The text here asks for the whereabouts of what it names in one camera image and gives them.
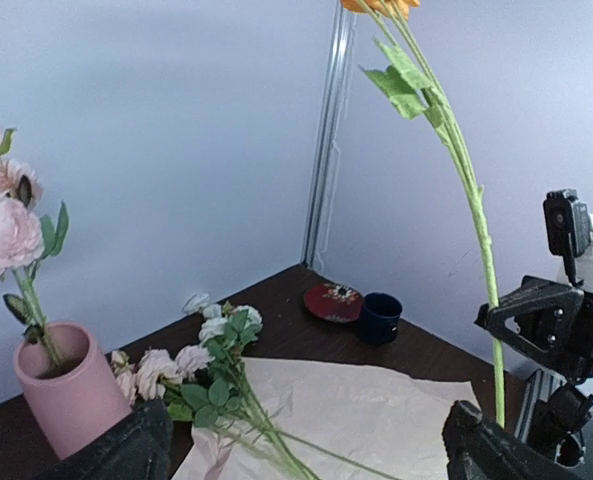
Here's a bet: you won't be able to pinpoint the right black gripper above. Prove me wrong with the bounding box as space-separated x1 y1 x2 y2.
474 276 593 384

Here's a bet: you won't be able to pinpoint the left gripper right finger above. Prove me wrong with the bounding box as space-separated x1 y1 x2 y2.
442 400 578 480

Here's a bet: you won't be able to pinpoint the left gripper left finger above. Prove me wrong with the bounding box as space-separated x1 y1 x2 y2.
36 399 173 480

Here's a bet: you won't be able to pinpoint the artificial flower bouquet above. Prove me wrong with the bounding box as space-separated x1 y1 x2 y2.
110 294 393 479

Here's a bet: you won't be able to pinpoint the pink wrapping paper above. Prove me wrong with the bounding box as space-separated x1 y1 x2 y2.
174 354 476 479

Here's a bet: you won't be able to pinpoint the pink peony flower stem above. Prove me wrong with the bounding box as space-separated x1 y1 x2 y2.
0 128 69 375

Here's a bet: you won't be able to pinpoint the orange flower stem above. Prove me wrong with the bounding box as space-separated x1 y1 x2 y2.
339 0 507 430

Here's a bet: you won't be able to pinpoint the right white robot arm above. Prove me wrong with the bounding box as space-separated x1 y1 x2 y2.
475 276 593 455

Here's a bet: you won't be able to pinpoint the pink tapered vase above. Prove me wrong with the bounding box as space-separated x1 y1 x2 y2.
13 322 131 459

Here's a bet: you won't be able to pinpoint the dark blue mug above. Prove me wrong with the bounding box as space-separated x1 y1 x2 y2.
357 292 403 346

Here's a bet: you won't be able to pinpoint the red floral plate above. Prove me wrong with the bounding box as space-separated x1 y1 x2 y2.
303 282 363 324

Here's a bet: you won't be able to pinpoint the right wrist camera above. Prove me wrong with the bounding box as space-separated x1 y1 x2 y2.
543 189 593 293

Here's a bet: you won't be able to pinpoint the right aluminium corner post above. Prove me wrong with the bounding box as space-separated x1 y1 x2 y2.
302 5 355 272

